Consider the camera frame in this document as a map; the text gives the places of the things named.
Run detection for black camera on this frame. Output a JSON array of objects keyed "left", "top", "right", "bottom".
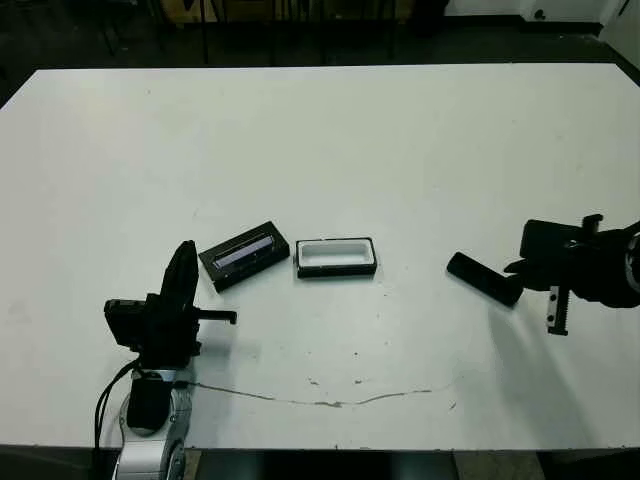
[{"left": 446, "top": 252, "right": 524, "bottom": 310}]

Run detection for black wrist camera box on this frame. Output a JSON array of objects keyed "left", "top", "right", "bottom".
[
  {"left": 103, "top": 298, "right": 149, "bottom": 346},
  {"left": 519, "top": 219, "right": 589, "bottom": 274}
]

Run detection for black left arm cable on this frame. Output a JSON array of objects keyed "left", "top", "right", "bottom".
[{"left": 93, "top": 362, "right": 141, "bottom": 480}]

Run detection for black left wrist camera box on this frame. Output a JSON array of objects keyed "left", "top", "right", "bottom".
[{"left": 103, "top": 298, "right": 149, "bottom": 346}]

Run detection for black box lid with window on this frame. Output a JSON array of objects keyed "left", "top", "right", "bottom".
[{"left": 198, "top": 219, "right": 291, "bottom": 295}]

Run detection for dark robot body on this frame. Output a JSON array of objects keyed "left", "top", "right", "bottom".
[{"left": 262, "top": 451, "right": 454, "bottom": 480}]

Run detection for wooden cabinet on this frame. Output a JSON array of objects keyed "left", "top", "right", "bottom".
[{"left": 164, "top": 0, "right": 281, "bottom": 24}]

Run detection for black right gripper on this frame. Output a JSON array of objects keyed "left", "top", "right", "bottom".
[{"left": 503, "top": 213, "right": 629, "bottom": 337}]

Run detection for black chair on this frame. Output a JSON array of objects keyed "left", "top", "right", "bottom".
[
  {"left": 99, "top": 0, "right": 174, "bottom": 57},
  {"left": 199, "top": 0, "right": 279, "bottom": 67},
  {"left": 317, "top": 0, "right": 399, "bottom": 64}
]

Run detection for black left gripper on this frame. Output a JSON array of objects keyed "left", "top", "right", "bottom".
[{"left": 139, "top": 240, "right": 240, "bottom": 369}]

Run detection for black trash bin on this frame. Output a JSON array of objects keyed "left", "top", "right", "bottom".
[{"left": 412, "top": 0, "right": 449, "bottom": 37}]

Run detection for black box base white insert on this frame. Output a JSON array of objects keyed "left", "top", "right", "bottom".
[{"left": 294, "top": 237, "right": 378, "bottom": 280}]

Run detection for white door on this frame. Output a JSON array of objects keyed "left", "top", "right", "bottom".
[{"left": 597, "top": 0, "right": 640, "bottom": 64}]

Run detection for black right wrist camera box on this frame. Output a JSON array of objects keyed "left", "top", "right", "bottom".
[{"left": 519, "top": 219, "right": 589, "bottom": 274}]

